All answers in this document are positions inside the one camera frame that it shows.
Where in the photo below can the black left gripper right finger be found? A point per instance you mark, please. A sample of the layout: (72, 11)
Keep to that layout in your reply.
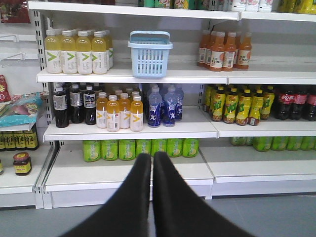
(179, 212)

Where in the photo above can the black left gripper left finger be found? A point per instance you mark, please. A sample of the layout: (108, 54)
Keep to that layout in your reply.
(125, 214)

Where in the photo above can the light blue plastic basket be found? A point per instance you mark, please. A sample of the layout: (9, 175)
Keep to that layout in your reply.
(149, 53)

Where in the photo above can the green soda bottle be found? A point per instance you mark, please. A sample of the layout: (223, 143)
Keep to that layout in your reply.
(109, 150)
(126, 149)
(91, 150)
(174, 147)

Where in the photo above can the blue sports drink bottle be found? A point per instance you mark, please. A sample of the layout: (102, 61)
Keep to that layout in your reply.
(155, 101)
(170, 101)

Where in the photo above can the orange vitamin drink bottle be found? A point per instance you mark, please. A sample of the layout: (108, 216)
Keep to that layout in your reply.
(112, 114)
(136, 118)
(101, 110)
(124, 111)

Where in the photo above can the yellow lemon tea bottle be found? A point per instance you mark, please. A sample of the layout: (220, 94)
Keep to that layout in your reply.
(256, 106)
(231, 106)
(243, 108)
(217, 103)

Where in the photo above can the red lid sauce jar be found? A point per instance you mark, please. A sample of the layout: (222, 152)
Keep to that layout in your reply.
(22, 163)

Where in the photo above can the dark tea bottle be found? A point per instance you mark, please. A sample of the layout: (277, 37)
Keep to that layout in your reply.
(76, 101)
(60, 107)
(90, 105)

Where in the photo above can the teal snack bag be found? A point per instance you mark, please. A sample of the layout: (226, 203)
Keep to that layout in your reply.
(23, 109)

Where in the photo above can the dark cola bottle red label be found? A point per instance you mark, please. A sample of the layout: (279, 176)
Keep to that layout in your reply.
(300, 98)
(285, 97)

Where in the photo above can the pale yellow drink bottle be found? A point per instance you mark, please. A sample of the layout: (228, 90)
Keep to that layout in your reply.
(100, 56)
(83, 53)
(68, 53)
(53, 48)

